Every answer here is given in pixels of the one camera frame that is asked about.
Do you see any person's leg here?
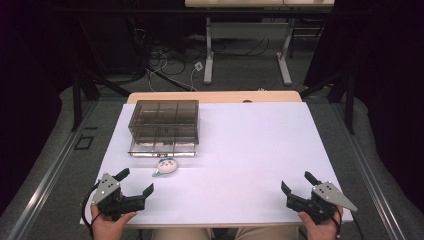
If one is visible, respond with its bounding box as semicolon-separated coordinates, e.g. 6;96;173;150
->
234;225;300;240
151;227;213;240

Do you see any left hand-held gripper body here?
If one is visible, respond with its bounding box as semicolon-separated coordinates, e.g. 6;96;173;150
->
91;172;147;222

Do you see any black metal stand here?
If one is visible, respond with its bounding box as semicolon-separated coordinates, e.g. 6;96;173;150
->
70;19;132;132
299;69;356;136

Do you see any clear compartment drawer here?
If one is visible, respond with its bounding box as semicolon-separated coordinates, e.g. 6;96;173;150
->
127;138;198;158

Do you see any aluminium floor rail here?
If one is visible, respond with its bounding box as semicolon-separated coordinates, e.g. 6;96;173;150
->
7;101;98;240
331;101;407;240

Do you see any white table mat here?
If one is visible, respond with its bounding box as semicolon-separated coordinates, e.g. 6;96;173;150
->
79;101;354;228

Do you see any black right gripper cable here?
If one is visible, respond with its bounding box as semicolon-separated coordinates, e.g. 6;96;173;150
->
329;204;366;240

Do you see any tangle of floor cables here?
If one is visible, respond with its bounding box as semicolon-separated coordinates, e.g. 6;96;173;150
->
133;26;281;93

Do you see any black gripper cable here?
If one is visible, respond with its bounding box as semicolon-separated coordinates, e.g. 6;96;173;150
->
329;204;366;240
81;180;102;238

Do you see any person's left hand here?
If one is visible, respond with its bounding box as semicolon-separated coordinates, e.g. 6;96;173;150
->
90;204;139;240

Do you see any person's right hand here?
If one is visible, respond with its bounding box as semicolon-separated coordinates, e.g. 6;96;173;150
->
297;205;344;240

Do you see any white round cartoon toy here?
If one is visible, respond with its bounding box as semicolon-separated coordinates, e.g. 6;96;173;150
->
152;158;179;178

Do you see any person's right leg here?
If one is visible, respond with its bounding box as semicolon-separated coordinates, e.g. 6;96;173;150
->
234;225;300;240

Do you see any dark curtain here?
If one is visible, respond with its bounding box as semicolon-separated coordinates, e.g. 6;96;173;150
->
304;0;424;214
0;0;81;218

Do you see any wooden table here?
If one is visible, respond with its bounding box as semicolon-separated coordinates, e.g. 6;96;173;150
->
126;90;303;105

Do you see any person's left leg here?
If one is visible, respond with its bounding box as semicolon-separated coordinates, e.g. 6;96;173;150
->
151;227;213;240

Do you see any white metal desk frame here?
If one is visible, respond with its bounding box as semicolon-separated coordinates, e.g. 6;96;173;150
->
203;16;295;86

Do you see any translucent brown drawer box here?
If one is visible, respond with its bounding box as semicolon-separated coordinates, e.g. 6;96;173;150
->
127;99;200;146

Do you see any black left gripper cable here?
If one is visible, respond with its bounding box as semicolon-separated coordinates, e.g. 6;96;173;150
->
81;180;102;238

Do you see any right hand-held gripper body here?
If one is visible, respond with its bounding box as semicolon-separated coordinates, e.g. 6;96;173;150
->
286;181;359;225

